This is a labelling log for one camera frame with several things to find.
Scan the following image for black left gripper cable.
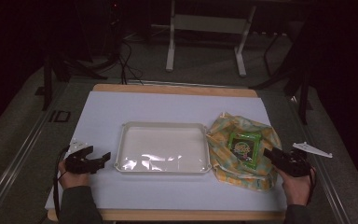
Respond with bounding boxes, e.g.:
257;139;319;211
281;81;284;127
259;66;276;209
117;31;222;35
52;145;71;221

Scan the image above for green snack packet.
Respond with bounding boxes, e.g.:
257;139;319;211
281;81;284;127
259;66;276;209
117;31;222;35
227;132;262;170

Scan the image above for white plastic tray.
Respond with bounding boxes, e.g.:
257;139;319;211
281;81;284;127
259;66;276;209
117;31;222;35
114;120;213;174

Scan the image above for black floor cables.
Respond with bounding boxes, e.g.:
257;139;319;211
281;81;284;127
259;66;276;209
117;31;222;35
117;38;145;86

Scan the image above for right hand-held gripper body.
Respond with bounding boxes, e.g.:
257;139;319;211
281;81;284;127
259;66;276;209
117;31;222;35
276;141;334;178

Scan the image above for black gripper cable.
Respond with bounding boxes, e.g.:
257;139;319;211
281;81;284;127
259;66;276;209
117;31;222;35
52;145;71;221
304;166;318;206

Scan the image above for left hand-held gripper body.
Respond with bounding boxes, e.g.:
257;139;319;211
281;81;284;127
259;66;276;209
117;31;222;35
63;138;102;175

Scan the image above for black floor socket box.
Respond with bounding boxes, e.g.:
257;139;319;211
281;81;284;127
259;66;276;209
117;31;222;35
48;109;72;123

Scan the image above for white metal stand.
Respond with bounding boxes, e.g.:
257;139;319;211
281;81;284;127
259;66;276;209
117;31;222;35
165;0;257;78

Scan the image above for white table mat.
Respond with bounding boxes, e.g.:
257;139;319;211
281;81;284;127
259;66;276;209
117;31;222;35
44;90;288;213

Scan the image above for black metal stand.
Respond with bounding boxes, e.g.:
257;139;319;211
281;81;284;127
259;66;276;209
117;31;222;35
34;52;109;112
249;32;313;126

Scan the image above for person's left hand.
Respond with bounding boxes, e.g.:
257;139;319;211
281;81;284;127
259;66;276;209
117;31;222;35
57;160;91;190

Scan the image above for person's right hand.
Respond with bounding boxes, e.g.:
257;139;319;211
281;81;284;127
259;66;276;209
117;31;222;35
277;166;317;207

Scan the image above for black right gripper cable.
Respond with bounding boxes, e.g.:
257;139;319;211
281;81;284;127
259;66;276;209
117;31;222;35
304;166;318;206

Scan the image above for yellow patterned cloth bag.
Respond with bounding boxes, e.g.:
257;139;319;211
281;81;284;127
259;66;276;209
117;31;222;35
205;111;283;192

